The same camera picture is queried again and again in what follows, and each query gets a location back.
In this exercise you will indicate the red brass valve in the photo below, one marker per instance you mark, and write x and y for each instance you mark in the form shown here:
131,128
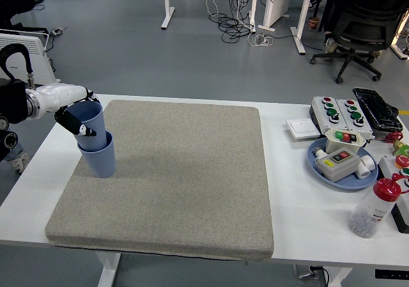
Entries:
394,136

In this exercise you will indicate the white four-button control box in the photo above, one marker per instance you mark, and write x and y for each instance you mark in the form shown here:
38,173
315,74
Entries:
319,108
364,129

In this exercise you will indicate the clear bottle red cap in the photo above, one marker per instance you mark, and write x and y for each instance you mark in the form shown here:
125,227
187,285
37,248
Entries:
367,216

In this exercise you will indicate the white box red mushroom button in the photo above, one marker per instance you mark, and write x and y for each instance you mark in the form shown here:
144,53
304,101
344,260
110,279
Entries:
386,167

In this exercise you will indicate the grey power strip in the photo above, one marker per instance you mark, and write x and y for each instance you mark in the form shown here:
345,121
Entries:
57,30
305,271

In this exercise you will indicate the black table control panel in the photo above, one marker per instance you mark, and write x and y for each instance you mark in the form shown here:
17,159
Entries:
391,273

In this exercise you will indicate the black plastic tray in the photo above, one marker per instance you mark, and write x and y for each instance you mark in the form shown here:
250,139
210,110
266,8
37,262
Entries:
377,108

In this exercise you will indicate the grey-brown mat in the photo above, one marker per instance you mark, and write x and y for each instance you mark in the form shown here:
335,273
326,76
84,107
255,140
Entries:
191,172

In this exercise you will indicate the grey switch box red button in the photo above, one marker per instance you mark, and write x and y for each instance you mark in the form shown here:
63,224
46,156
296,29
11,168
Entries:
338,169

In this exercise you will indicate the white plug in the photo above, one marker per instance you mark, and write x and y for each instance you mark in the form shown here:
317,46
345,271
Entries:
319,153

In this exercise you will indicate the person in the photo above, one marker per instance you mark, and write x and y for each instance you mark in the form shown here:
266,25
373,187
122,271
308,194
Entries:
329,44
20,160

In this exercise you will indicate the blue ribbed cup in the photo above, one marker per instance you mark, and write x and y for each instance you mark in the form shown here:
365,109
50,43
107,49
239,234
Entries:
99,164
94,121

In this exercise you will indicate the white pipe fitting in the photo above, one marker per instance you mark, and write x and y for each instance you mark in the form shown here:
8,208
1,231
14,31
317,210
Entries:
365,168

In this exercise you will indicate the white wall switch panel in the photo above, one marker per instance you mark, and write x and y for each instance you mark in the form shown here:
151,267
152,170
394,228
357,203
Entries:
302,128

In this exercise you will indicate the white switch box green red buttons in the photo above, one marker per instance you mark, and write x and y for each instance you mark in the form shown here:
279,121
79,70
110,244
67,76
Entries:
334,144

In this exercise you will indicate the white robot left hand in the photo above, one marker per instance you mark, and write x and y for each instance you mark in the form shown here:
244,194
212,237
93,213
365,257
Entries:
60,95

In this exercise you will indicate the blue plate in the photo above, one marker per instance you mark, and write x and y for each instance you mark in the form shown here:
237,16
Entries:
348,182

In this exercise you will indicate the red noodle cup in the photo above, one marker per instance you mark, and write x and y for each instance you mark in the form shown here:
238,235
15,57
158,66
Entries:
314,24

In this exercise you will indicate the white panel heater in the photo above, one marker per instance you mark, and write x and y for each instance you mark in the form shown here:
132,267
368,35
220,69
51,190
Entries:
40,66
278,2

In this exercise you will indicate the white table leg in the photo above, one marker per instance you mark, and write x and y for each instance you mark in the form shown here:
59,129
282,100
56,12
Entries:
341,277
108,271

